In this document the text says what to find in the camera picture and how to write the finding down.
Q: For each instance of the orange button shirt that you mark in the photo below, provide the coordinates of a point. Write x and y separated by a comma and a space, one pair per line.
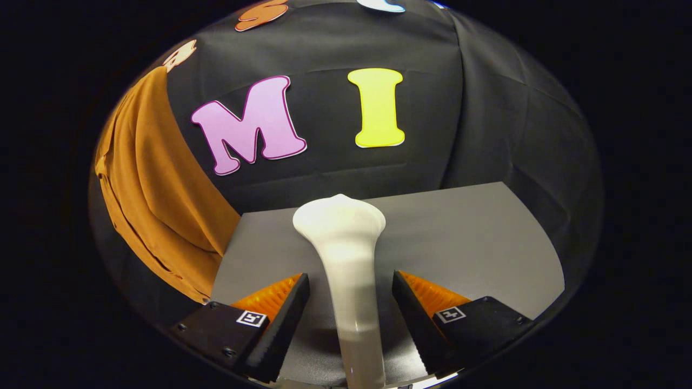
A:
157, 200

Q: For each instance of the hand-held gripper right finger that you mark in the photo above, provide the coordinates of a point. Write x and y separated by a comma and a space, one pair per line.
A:
416, 319

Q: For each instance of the grey top cabinet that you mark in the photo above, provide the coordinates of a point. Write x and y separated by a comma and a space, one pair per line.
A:
465, 237

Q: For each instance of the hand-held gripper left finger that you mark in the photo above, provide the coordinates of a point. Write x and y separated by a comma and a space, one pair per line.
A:
284, 324

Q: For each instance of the white garment steamer head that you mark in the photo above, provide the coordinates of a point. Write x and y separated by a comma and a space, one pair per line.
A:
346, 259

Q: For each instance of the black backdrop cloth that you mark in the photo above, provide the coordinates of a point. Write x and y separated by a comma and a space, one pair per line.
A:
486, 108

